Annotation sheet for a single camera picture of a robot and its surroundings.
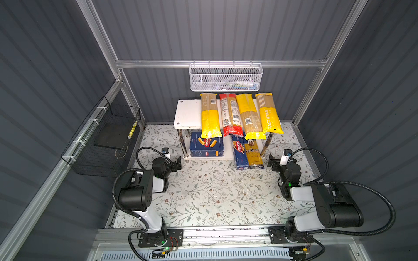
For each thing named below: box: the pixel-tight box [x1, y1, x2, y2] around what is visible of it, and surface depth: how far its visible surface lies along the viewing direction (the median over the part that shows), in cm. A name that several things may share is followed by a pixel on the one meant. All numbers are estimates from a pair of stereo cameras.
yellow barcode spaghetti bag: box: [235, 93, 267, 141], surface depth 74 cm
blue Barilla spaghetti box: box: [231, 132, 249, 170], surface depth 93 cm
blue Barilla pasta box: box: [189, 131, 225, 157], surface depth 93 cm
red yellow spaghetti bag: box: [219, 92, 244, 138], surface depth 75 cm
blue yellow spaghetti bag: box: [244, 139, 265, 170], surface depth 95 cm
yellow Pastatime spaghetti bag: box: [255, 92, 285, 135], surface depth 77 cm
